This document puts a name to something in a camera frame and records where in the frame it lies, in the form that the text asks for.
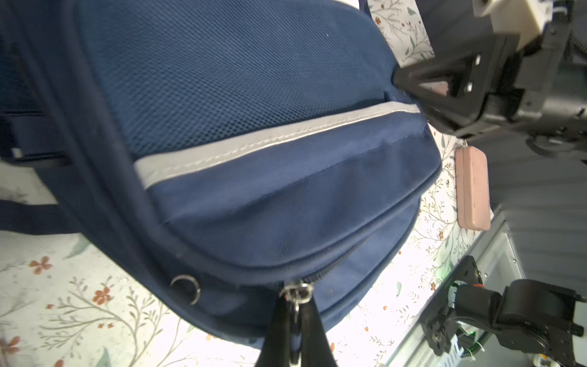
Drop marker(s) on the pink pencil case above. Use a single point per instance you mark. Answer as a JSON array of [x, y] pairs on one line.
[[472, 189]]

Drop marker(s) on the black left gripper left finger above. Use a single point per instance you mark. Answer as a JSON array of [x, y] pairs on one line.
[[277, 342]]

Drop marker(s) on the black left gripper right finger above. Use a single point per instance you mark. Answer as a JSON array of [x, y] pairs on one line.
[[315, 348]]

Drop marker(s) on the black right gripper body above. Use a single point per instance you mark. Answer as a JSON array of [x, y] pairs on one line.
[[488, 86]]

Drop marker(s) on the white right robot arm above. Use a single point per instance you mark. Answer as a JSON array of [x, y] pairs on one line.
[[529, 316]]

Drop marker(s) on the navy blue student backpack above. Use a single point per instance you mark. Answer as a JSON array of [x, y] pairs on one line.
[[217, 151]]

